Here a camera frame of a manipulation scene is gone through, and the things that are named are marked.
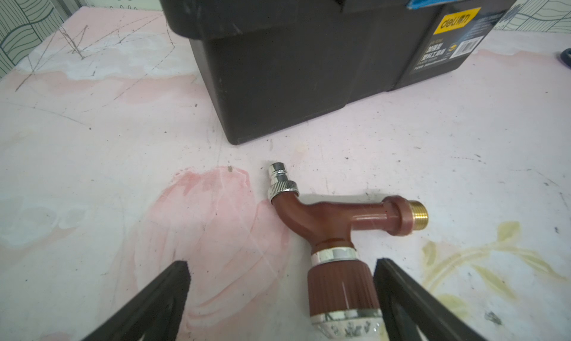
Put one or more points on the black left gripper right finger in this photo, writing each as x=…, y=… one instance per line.
x=409, y=311

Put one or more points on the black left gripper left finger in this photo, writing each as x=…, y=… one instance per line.
x=153, y=314

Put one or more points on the maroon spray nozzle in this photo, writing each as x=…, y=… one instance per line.
x=343, y=303

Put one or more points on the yellow and black toolbox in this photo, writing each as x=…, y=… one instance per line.
x=272, y=64

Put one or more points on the black handled scissors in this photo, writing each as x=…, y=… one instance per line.
x=565, y=57

